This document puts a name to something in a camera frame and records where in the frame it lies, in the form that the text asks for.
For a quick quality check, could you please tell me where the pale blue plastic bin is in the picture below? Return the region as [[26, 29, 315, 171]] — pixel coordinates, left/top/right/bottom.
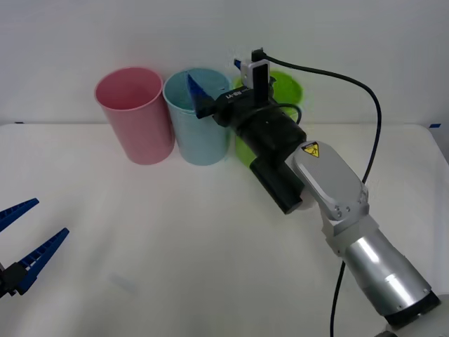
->
[[162, 67, 232, 166]]

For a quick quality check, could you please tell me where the green plastic bin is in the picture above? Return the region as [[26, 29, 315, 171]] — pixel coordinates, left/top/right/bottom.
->
[[230, 70, 304, 168]]

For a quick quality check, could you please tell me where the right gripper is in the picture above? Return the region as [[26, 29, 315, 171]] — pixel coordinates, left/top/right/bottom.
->
[[186, 59, 279, 131]]

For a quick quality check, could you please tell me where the pink plastic bin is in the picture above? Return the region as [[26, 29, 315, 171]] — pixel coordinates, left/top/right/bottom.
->
[[93, 67, 175, 166]]

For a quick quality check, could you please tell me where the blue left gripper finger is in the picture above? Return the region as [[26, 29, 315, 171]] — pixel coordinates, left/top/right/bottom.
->
[[2, 227, 70, 298], [0, 197, 40, 233]]

